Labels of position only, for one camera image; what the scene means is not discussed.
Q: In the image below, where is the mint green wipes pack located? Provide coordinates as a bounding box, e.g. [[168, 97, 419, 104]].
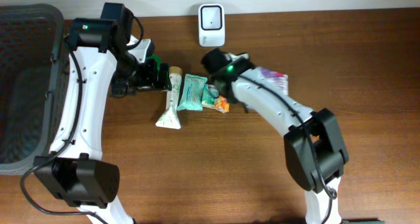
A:
[[177, 74, 207, 111]]

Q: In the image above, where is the white cream tube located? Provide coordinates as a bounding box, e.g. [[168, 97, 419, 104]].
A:
[[156, 66, 182, 129]]

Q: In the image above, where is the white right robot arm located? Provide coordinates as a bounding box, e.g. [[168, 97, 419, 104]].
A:
[[201, 48, 349, 223]]

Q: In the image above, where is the small green tissue packet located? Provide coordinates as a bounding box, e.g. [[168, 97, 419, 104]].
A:
[[201, 84, 219, 109]]

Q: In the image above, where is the orange tissue packet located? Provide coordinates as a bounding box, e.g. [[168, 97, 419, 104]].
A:
[[215, 96, 230, 113]]

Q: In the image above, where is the green lid jar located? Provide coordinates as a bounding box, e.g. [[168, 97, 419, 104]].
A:
[[146, 55, 161, 70]]

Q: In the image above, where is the red purple tissue pack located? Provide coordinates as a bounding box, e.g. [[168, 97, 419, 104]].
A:
[[257, 66, 289, 95]]

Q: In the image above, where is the dark grey plastic basket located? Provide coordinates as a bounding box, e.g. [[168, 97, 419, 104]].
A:
[[1, 4, 69, 175]]

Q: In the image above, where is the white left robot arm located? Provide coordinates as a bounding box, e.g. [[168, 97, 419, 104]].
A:
[[31, 3, 171, 223]]

